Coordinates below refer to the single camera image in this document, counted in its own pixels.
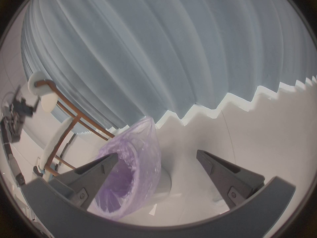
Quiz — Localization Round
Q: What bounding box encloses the white cushioned wooden chair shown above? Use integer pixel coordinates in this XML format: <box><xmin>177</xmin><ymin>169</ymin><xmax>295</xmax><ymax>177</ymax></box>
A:
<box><xmin>28</xmin><ymin>71</ymin><xmax>116</xmax><ymax>180</ymax></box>

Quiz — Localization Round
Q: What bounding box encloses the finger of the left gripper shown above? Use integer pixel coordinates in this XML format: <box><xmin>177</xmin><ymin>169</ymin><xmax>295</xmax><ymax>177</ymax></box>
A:
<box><xmin>13</xmin><ymin>84</ymin><xmax>22</xmax><ymax>101</ymax></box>
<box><xmin>32</xmin><ymin>96</ymin><xmax>40</xmax><ymax>115</ymax></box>

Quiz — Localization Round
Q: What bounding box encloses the purple plastic bag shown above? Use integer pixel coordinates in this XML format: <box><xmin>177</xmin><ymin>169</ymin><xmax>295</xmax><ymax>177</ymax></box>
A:
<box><xmin>94</xmin><ymin>116</ymin><xmax>162</xmax><ymax>220</ymax></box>

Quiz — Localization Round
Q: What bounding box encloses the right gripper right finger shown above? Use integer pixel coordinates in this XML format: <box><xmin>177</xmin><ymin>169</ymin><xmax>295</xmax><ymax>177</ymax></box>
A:
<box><xmin>196</xmin><ymin>150</ymin><xmax>265</xmax><ymax>211</ymax></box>

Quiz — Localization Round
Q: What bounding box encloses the white trash bin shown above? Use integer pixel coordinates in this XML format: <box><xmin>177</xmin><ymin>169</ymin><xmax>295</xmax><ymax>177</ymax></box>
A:
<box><xmin>104</xmin><ymin>143</ymin><xmax>173</xmax><ymax>213</ymax></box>

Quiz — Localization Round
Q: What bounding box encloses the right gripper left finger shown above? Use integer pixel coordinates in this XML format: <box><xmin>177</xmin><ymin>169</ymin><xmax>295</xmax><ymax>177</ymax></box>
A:
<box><xmin>48</xmin><ymin>153</ymin><xmax>119</xmax><ymax>212</ymax></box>

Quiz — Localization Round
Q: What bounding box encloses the pale blue curtain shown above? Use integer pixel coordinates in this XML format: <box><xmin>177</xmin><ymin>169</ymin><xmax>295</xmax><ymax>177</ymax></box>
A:
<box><xmin>21</xmin><ymin>0</ymin><xmax>317</xmax><ymax>136</ymax></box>

